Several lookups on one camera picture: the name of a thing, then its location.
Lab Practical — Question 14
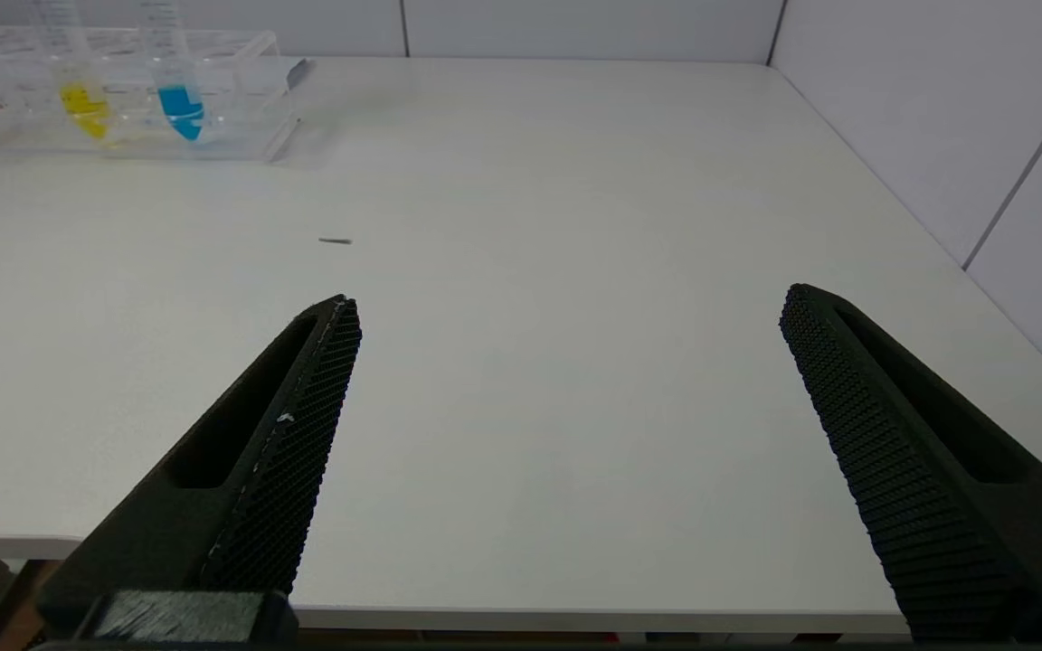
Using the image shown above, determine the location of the clear acrylic test tube rack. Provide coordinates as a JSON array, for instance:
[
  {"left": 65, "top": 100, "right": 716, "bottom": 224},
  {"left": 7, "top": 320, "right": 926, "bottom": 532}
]
[{"left": 0, "top": 27, "right": 301, "bottom": 165}]

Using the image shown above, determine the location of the test tube with yellow pigment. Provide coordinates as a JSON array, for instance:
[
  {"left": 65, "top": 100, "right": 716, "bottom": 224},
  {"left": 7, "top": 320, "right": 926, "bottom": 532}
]
[{"left": 33, "top": 0, "right": 112, "bottom": 142}]

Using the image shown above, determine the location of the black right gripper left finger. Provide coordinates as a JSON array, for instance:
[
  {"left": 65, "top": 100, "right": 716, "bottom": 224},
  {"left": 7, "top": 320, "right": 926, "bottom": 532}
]
[{"left": 36, "top": 294, "right": 364, "bottom": 636}]

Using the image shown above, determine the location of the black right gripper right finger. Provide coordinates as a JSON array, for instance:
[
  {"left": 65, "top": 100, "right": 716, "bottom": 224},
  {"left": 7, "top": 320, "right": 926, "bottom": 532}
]
[{"left": 779, "top": 283, "right": 1042, "bottom": 639}]

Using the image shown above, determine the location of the test tube with blue pigment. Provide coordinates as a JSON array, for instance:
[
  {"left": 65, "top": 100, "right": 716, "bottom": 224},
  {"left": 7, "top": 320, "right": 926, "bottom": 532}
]
[{"left": 137, "top": 0, "right": 206, "bottom": 144}]

